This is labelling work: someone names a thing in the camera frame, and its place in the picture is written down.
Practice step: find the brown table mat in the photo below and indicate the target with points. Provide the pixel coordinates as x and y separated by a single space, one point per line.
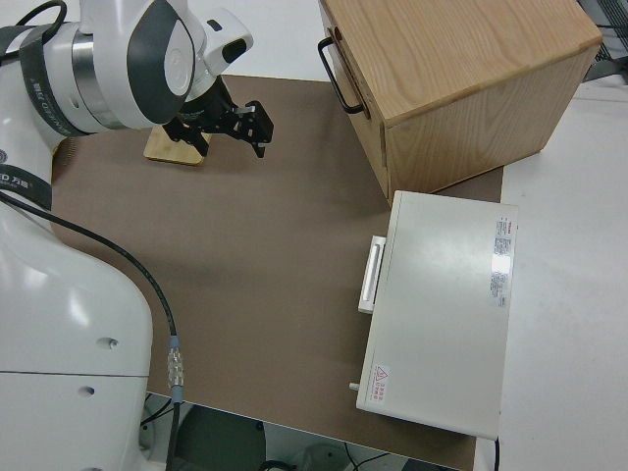
245 270

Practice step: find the white toaster oven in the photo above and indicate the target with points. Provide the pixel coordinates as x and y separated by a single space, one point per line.
441 304

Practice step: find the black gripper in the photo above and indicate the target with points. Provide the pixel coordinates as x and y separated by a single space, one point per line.
206 110

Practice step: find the light wooden drawer cabinet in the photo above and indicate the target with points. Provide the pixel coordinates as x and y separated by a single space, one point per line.
466 73

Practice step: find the wooden mug rack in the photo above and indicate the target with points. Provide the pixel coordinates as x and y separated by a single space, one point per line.
167 149

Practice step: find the black mesh object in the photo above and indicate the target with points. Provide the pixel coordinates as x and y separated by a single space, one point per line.
608 61

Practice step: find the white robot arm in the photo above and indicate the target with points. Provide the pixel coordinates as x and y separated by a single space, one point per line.
59 304

